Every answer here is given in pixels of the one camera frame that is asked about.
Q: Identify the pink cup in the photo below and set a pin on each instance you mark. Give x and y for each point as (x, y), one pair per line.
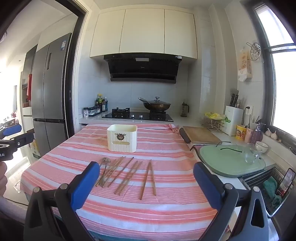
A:
(248, 135)

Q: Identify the long bamboo chopstick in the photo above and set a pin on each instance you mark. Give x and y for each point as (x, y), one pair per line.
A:
(145, 179)
(153, 178)

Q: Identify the white wall cabinet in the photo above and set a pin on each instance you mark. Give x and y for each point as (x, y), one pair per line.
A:
(143, 32)

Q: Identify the green cutting board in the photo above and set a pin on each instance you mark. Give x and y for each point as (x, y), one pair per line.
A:
(226, 162)

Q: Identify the black gas stove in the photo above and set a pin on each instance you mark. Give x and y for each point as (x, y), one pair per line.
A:
(141, 115)

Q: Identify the wooden cutting board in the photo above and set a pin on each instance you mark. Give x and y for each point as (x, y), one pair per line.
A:
(203, 135)

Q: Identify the pink striped tablecloth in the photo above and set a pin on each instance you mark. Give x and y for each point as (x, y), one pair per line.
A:
(161, 208)

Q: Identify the white ribbed utensil box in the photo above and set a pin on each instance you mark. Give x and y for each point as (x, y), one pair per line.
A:
(129, 144)

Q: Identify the grey steel refrigerator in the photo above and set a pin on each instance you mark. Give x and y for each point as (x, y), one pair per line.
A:
(53, 92)

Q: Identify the white knife block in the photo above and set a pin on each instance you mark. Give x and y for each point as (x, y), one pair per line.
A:
(233, 120)

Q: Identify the person's left hand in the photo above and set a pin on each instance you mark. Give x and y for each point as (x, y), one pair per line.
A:
(2, 180)

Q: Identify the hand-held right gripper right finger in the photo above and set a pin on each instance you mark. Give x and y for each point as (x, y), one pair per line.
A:
(205, 185)

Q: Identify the black door frame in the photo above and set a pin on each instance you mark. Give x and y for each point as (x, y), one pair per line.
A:
(74, 69)

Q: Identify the black range hood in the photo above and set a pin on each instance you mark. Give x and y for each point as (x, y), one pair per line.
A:
(143, 69)

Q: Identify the black wok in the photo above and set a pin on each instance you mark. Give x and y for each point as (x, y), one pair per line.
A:
(157, 107)

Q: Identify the garlic bulb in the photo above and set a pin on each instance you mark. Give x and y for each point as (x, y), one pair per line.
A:
(274, 135)
(268, 133)

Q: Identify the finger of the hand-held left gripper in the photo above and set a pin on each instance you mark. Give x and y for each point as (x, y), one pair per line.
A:
(12, 130)
(23, 139)

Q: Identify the clear glass cup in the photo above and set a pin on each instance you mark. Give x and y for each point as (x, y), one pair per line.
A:
(252, 154)

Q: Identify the glass wok lid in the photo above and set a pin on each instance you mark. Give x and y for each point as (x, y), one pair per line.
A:
(157, 102)

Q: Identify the metal spoon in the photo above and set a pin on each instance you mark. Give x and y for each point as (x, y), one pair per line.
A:
(104, 172)

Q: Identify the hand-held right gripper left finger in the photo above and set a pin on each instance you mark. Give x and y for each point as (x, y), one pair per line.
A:
(85, 183)

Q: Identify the black oblong object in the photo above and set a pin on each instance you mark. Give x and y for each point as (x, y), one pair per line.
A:
(185, 136)

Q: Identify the white bowl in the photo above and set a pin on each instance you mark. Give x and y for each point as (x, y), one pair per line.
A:
(262, 146)

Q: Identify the yellow plastic bag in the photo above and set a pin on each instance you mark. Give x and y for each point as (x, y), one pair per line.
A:
(214, 115)

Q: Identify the yellow printed cup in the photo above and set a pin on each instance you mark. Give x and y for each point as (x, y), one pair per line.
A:
(241, 133)

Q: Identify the dark glass pitcher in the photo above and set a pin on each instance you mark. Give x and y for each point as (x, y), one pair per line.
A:
(184, 110)

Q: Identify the purple bottle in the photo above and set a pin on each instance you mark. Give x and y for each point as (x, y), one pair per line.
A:
(257, 135)

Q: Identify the row of bamboo chopsticks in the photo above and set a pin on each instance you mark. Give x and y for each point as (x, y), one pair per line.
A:
(126, 176)

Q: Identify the hanging printed bag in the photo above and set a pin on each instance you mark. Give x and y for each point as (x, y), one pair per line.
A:
(244, 66)

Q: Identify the clear spice container set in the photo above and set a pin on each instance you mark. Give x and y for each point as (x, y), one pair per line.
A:
(94, 111)

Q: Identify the blue capped bottle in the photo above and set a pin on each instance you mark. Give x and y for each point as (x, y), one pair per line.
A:
(106, 100)

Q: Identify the dark drain tray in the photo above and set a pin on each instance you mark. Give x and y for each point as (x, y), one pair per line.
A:
(198, 154)

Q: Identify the smartphone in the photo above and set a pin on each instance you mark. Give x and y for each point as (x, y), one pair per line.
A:
(286, 182)

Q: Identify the window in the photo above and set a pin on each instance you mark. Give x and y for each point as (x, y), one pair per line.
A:
(282, 81)

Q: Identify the red hanging cloth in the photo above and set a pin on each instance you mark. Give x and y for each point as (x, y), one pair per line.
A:
(29, 84)

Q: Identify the teal cloth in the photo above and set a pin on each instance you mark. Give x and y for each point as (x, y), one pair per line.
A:
(271, 188)

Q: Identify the white wall outlet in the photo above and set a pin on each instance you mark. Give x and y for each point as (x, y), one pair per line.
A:
(248, 110)

